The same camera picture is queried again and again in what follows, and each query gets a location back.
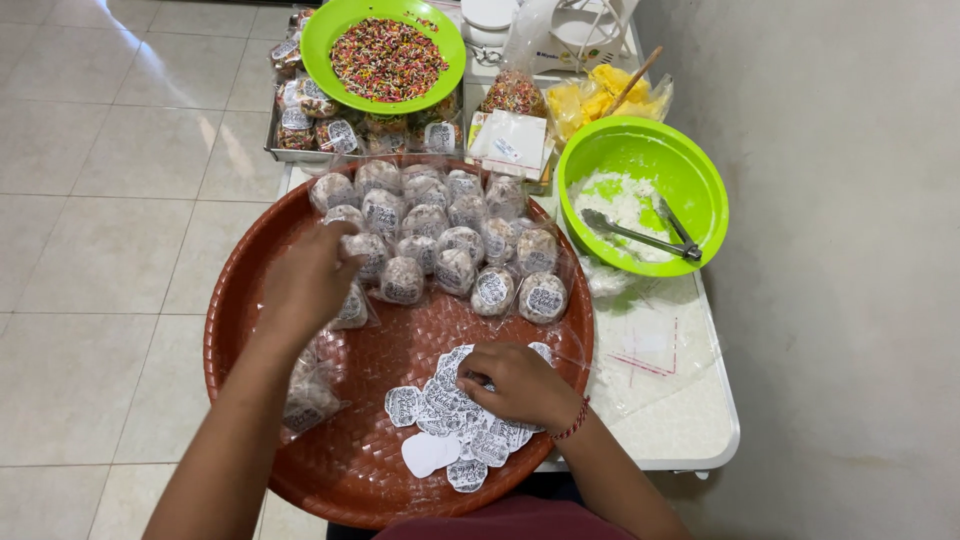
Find heap of unlabelled wrapped snacks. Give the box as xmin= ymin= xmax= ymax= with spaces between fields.
xmin=279 ymin=341 xmax=351 ymax=444

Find colourful sprinkles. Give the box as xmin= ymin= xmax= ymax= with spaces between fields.
xmin=330 ymin=16 xmax=450 ymax=105

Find single snack packet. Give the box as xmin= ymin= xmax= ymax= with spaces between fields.
xmin=341 ymin=231 xmax=391 ymax=285

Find metal tongs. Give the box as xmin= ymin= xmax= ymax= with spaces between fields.
xmin=579 ymin=196 xmax=705 ymax=263

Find person's left hand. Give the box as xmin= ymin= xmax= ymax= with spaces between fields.
xmin=256 ymin=220 xmax=370 ymax=352

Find wooden stick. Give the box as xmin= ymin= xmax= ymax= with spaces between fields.
xmin=601 ymin=45 xmax=666 ymax=120

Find group of labelled snack balls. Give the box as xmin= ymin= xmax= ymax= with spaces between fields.
xmin=309 ymin=159 xmax=576 ymax=331

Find rectangular metal tray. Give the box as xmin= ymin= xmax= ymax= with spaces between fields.
xmin=263 ymin=7 xmax=468 ymax=165

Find white electric mixer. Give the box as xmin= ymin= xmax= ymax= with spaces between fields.
xmin=458 ymin=0 xmax=643 ymax=77

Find green plastic plate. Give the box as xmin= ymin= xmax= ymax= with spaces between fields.
xmin=300 ymin=0 xmax=468 ymax=116

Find group of sprinkle-coated wrapped snacks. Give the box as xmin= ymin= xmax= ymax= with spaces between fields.
xmin=268 ymin=7 xmax=463 ymax=156

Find white pack of plastic wrappers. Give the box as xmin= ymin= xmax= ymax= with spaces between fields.
xmin=465 ymin=108 xmax=557 ymax=184

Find green plastic bowl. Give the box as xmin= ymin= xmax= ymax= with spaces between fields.
xmin=555 ymin=114 xmax=731 ymax=279

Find brown woven round tray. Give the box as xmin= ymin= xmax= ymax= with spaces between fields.
xmin=202 ymin=153 xmax=596 ymax=531

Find stack of clear plastic bags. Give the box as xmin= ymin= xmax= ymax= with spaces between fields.
xmin=588 ymin=276 xmax=726 ymax=423

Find red bead bracelet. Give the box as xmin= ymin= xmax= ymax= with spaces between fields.
xmin=550 ymin=395 xmax=593 ymax=443

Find clear bag of yellow cheese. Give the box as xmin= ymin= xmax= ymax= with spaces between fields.
xmin=544 ymin=63 xmax=675 ymax=145

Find person's right hand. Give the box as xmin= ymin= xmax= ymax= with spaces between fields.
xmin=456 ymin=342 xmax=586 ymax=438

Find white grated coconut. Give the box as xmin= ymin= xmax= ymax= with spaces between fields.
xmin=567 ymin=170 xmax=681 ymax=264

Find clear bag of sprinkles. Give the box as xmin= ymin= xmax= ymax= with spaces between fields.
xmin=479 ymin=0 xmax=561 ymax=120

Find pile of round label stickers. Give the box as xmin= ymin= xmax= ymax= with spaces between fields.
xmin=384 ymin=341 xmax=557 ymax=495

